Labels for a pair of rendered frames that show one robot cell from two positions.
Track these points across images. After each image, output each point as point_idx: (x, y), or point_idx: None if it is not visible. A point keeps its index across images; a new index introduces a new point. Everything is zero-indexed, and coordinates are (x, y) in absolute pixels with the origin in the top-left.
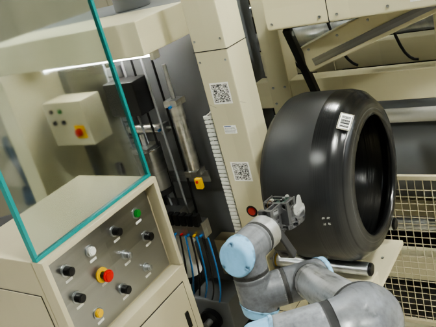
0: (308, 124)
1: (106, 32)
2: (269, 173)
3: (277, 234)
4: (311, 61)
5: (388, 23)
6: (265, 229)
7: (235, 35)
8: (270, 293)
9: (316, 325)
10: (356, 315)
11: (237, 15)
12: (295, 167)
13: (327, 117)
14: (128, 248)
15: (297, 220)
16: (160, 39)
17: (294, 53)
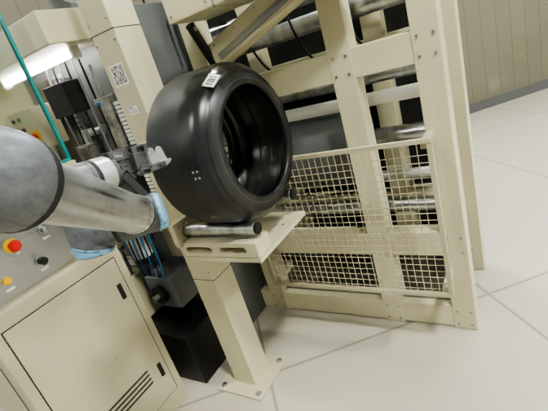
0: (180, 87)
1: (17, 27)
2: (148, 136)
3: (110, 173)
4: (217, 56)
5: (270, 8)
6: (92, 165)
7: (125, 18)
8: (92, 229)
9: None
10: None
11: (128, 1)
12: (166, 126)
13: (196, 78)
14: (46, 224)
15: (151, 167)
16: (70, 33)
17: (201, 49)
